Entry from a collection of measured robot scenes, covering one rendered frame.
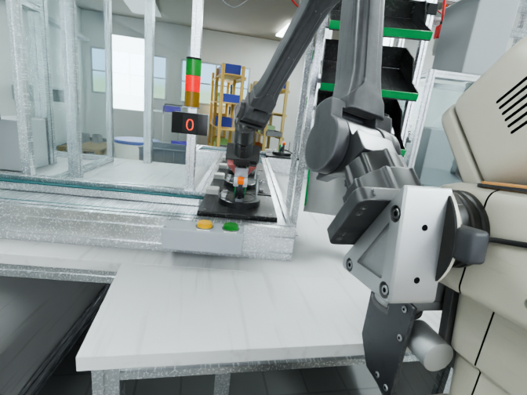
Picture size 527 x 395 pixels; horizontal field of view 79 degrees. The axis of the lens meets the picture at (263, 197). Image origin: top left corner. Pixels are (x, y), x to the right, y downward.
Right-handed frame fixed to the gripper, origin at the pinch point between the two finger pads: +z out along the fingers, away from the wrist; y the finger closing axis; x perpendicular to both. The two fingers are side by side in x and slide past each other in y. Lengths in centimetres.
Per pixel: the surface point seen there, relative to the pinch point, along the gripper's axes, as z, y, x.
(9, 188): 17, 80, 4
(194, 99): -11.1, 18.0, -19.7
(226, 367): -12, -1, 59
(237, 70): 304, 34, -527
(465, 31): -11, -104, -97
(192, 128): -3.7, 18.0, -13.3
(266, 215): 1.3, -8.8, 15.4
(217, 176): 27.5, 10.4, -18.9
